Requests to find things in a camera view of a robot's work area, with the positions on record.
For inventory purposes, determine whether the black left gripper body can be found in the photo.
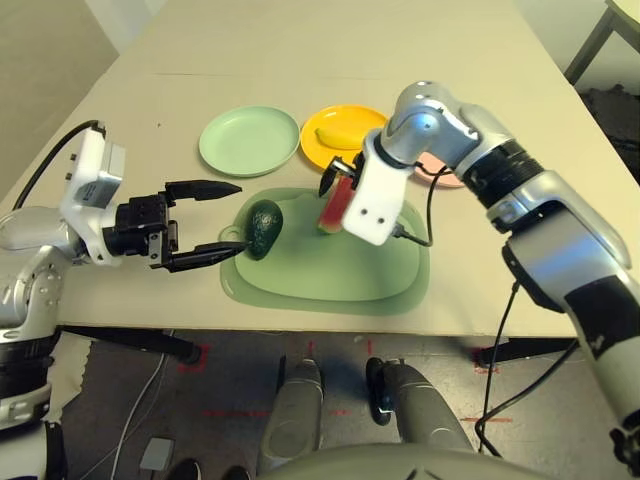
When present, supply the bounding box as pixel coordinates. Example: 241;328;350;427
102;192;181;269

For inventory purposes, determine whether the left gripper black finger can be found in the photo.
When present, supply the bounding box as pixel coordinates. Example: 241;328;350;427
164;178;244;206
164;240;251;274

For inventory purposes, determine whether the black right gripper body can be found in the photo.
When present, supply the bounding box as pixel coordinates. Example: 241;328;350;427
349;152;369;191

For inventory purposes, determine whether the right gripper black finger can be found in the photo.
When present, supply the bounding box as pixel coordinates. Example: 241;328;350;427
318;157;351;197

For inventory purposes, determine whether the red toy watermelon slice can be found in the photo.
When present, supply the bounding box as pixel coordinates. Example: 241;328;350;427
314;175;357;236

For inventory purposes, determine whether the yellow toy banana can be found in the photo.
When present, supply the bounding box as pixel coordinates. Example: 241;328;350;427
313;127;369;150

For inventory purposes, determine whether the dark green toy avocado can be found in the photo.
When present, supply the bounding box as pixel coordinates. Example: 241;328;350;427
243;198;285;262

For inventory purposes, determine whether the yellow round plate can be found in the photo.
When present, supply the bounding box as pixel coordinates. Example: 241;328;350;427
299;103;390;175

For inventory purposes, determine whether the mint green round plate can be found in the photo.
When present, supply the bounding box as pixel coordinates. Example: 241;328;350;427
198;104;301;179

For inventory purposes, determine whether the pink round plate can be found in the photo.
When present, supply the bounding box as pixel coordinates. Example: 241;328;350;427
412;152;466;190

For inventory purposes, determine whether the green silicone cutting board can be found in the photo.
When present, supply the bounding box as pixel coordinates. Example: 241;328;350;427
219;186;431;316

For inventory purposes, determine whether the black table foot bar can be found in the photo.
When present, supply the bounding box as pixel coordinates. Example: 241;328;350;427
472;337;581;366
57;324;204;365

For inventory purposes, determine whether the beige frayed cloth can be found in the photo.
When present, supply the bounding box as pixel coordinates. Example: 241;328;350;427
49;339;94;421

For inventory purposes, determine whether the grey robot left leg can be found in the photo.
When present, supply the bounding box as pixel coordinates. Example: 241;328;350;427
257;357;324;474

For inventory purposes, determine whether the grey robot leg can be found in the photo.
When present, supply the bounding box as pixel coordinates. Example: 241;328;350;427
364;357;476;454
257;357;324;474

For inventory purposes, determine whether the small grey floor box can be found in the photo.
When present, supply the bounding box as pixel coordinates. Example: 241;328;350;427
139;437;176;471

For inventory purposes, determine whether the grey robot right leg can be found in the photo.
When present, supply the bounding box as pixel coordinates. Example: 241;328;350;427
364;357;476;454

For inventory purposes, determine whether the side table with black legs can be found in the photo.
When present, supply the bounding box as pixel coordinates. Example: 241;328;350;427
564;0;640;86

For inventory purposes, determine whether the grey robot torso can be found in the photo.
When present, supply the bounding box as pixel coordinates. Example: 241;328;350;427
259;442;640;480

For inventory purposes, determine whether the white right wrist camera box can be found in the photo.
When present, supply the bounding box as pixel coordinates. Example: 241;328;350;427
341;130;419;247

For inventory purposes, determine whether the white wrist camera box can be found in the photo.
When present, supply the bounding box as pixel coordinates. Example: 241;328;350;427
341;130;419;247
58;124;126;266

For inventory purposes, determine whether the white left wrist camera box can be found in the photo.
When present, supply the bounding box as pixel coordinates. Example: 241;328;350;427
58;124;126;266

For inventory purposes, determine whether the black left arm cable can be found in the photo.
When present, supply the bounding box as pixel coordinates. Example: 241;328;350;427
12;119;109;211

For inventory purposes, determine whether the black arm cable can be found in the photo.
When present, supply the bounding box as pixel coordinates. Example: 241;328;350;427
392;159;581;459
12;119;109;211

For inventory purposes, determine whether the white floor cable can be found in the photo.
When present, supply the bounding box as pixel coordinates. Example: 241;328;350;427
107;349;169;480

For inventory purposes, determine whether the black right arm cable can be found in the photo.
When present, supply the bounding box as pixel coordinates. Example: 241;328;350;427
392;159;581;459

